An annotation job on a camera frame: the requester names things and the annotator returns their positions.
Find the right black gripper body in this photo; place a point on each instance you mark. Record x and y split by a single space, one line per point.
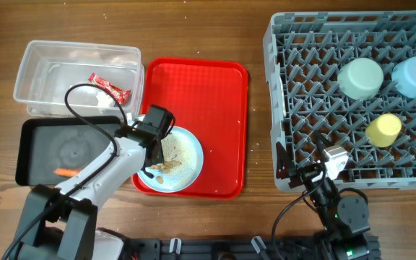
305 172

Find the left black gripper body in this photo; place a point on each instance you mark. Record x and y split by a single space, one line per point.
160 159

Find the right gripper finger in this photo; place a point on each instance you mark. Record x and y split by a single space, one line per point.
322 142
285 167

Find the light blue plate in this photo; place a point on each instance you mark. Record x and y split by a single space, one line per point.
183 146

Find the red snack wrapper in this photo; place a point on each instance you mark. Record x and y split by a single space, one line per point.
121 95

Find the white tissue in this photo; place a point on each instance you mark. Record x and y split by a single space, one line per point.
104 100

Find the yellow cup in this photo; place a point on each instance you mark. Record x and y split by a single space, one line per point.
384 130

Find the green bowl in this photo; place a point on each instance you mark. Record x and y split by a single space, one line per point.
361 79

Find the orange carrot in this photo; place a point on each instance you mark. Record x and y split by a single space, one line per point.
67 173

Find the light blue bowl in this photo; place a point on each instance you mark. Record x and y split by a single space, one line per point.
414 76

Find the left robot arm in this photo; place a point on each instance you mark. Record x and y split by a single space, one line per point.
60 222

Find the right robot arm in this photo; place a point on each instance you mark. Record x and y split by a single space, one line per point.
344 213

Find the grey dishwasher rack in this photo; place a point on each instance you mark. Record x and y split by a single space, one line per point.
303 54

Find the peanut pile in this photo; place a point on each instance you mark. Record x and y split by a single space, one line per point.
167 171

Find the red serving tray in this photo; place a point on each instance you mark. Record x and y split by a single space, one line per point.
209 98

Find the black plastic tray bin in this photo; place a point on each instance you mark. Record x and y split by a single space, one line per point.
47 144

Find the clear plastic bin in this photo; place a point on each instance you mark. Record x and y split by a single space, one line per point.
49 68

